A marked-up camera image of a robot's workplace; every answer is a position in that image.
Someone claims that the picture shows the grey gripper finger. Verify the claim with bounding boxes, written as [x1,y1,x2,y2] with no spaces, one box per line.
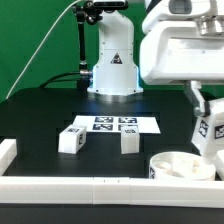
[184,81,210,117]

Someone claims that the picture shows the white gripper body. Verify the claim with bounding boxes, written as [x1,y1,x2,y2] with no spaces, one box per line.
[139,21,224,85]

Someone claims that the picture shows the white round stool seat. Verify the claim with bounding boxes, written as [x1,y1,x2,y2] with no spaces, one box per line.
[149,151,216,181]

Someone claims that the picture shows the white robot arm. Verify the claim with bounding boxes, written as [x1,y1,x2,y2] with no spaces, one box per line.
[90,0,224,117]

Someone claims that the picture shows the white marker sheet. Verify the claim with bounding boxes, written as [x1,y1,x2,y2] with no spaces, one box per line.
[73,115,160,134]

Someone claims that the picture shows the white U-shaped obstacle fence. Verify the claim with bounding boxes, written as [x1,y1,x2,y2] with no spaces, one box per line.
[0,139,224,208]

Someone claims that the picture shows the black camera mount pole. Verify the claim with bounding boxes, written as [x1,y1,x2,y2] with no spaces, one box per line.
[72,0,102,91]

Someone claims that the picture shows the black cables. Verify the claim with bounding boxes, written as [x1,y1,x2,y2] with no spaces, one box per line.
[39,72,83,89]

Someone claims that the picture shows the white cable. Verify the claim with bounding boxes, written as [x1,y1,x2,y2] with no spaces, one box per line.
[5,0,84,100]

